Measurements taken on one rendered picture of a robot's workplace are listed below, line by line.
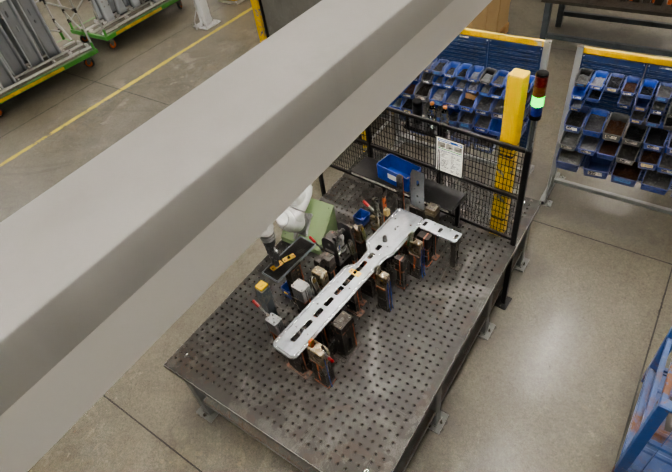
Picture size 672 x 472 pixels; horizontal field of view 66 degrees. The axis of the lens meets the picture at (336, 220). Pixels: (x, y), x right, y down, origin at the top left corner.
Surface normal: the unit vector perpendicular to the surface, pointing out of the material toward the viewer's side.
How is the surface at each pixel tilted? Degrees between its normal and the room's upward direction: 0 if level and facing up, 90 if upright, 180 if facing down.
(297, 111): 90
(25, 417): 90
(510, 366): 0
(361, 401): 0
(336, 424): 0
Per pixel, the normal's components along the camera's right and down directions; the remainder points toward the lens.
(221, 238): 0.82, 0.32
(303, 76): -0.12, -0.71
